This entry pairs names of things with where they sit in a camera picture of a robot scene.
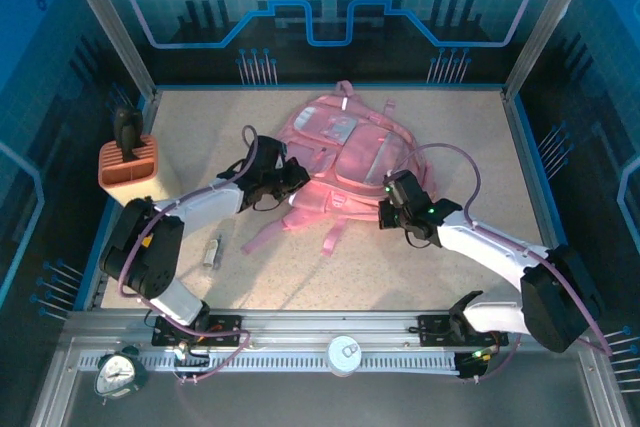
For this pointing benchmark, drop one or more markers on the aluminium frame post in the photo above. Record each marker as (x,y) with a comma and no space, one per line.
(550,22)
(110,27)

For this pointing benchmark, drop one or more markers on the black connector box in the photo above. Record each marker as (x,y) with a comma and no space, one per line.
(477,364)

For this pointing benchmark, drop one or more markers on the pink school backpack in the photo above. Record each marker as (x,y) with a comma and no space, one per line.
(350,157)

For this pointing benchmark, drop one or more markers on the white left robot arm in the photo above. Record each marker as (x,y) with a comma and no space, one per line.
(210,199)

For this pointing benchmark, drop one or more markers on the silver tin can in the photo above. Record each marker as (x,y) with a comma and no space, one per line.
(344,354)

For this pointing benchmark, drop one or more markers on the green alarm clock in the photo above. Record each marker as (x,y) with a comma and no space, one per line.
(117,376)

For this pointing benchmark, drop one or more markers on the cream orange knife block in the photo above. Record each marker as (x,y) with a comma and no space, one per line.
(132,172)

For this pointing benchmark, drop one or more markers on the aluminium mounting beam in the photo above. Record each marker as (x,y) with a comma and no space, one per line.
(325,323)

